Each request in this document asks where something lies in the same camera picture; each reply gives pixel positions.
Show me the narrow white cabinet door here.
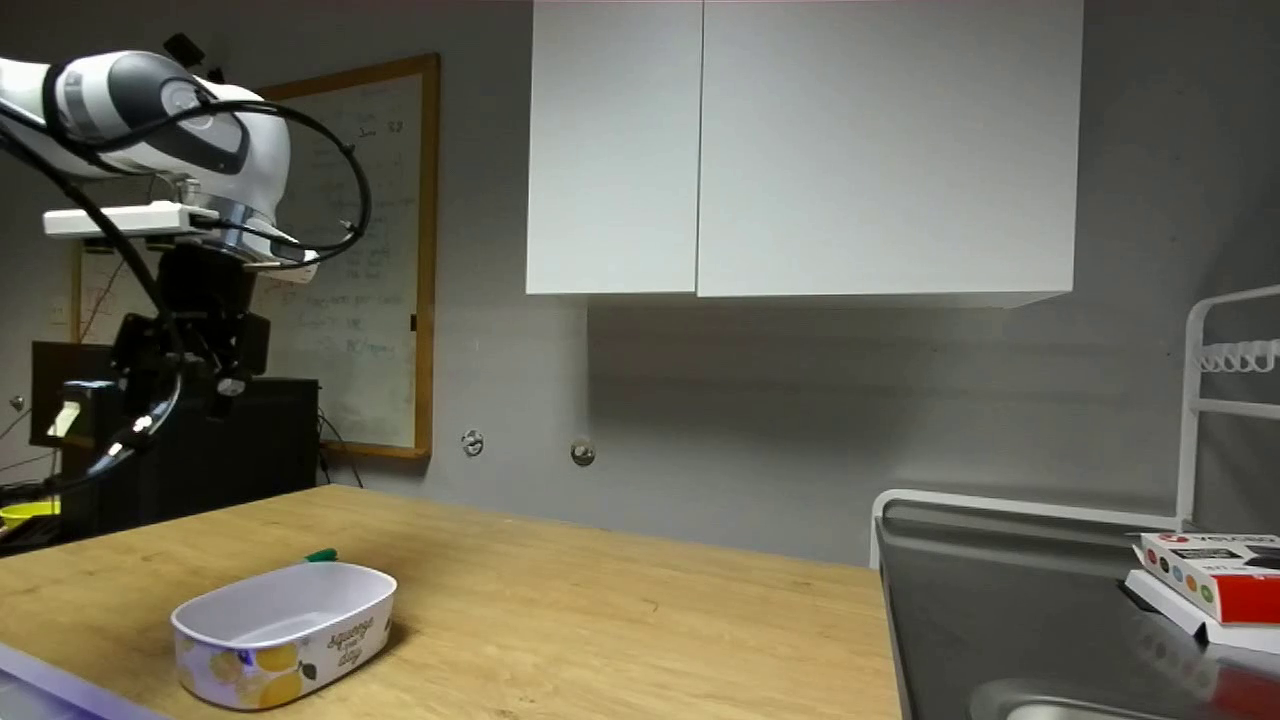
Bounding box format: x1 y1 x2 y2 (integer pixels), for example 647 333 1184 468
526 0 704 297

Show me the flat white box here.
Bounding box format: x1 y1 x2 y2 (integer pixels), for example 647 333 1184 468
1124 568 1280 657

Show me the red and white box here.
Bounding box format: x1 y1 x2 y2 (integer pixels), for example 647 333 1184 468
1139 531 1280 627

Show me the black computer case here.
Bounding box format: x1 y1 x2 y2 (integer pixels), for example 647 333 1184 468
58 376 321 536

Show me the steel sink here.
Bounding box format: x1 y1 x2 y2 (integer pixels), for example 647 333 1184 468
968 678 1280 720

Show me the wide white cabinet door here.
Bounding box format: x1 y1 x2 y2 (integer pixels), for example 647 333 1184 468
696 0 1085 299

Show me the yellow bowl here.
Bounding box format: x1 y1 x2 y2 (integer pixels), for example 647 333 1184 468
0 500 62 532

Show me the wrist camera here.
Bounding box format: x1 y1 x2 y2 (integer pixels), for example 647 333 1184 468
43 202 220 241

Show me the steel sink unit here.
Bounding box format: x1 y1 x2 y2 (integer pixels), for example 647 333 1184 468
869 284 1280 720

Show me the black cable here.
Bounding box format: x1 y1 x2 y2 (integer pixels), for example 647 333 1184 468
317 408 367 490

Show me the black monitor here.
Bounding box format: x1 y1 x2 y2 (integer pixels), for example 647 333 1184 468
29 341 119 449

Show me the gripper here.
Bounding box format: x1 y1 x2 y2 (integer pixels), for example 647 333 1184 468
108 244 272 401

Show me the wood framed whiteboard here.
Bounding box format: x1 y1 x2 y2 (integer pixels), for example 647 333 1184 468
72 53 442 462

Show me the white wire rack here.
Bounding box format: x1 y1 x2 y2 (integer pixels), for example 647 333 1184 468
1176 284 1280 533

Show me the white lunchbox with lemon print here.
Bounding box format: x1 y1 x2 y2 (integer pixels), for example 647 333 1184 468
170 561 398 712

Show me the white wall cabinet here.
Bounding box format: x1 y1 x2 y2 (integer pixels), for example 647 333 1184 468
525 0 1085 309

